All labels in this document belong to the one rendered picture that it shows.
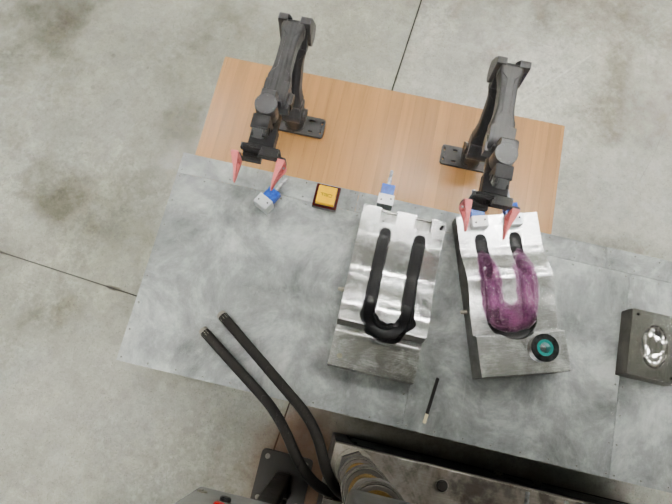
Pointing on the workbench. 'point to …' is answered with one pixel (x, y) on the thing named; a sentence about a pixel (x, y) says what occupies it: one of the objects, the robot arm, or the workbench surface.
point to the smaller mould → (645, 347)
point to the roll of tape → (545, 346)
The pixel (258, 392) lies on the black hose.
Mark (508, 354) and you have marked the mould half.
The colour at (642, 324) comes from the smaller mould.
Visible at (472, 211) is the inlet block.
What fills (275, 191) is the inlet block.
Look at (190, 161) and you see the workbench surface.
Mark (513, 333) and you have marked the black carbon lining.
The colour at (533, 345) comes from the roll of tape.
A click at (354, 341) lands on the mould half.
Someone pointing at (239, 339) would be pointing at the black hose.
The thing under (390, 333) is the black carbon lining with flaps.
